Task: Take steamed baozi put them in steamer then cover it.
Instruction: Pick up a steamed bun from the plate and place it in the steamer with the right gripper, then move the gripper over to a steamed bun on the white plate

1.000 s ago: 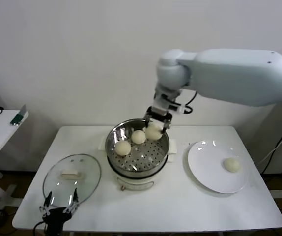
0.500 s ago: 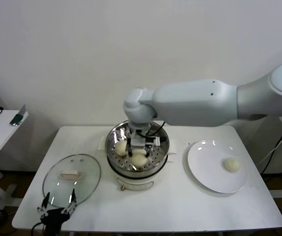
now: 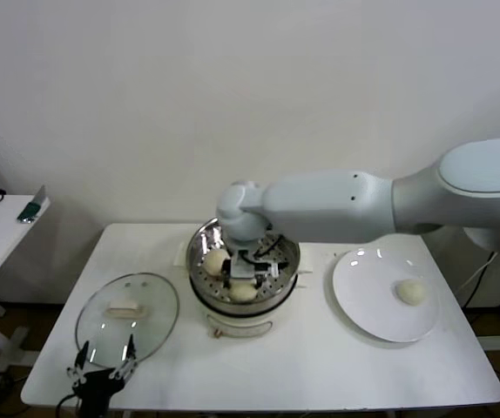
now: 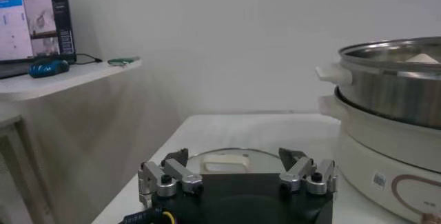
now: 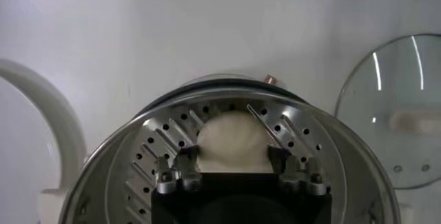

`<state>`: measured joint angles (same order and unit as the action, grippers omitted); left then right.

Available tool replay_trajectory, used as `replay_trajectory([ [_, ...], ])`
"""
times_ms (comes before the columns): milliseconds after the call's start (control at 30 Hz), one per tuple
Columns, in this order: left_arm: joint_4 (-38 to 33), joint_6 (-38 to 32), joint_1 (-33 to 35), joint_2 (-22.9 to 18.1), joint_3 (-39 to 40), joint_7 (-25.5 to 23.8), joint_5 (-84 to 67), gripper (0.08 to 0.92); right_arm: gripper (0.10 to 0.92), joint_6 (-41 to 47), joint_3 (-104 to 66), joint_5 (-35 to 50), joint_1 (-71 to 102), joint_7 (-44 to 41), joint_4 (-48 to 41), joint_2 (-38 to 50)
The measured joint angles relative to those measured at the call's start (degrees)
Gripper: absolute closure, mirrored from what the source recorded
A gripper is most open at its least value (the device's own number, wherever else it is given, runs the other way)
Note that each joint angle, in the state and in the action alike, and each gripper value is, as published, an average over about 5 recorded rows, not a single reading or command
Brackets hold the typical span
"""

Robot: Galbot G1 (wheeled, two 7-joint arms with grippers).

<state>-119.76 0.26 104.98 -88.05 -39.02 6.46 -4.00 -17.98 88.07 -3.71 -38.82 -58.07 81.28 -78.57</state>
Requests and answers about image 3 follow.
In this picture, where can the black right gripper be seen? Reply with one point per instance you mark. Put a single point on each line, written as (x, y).
(227, 267)

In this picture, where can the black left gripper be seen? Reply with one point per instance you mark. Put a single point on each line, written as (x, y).
(95, 383)

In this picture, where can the white steamed baozi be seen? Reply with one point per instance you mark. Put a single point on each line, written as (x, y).
(411, 291)
(242, 294)
(214, 262)

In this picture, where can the round glass pot lid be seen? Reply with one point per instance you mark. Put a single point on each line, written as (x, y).
(119, 331)

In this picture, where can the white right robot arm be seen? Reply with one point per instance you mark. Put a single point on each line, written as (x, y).
(341, 204)

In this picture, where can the perforated steel steamer basket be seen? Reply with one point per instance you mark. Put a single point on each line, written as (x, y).
(285, 278)

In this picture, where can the steel steamer pot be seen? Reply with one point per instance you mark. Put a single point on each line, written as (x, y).
(241, 325)

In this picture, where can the white round plate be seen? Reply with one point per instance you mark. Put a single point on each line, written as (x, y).
(363, 283)

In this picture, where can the green and grey tool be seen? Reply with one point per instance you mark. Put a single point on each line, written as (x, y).
(30, 212)

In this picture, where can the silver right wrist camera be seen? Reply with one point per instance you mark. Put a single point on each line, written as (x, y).
(243, 267)

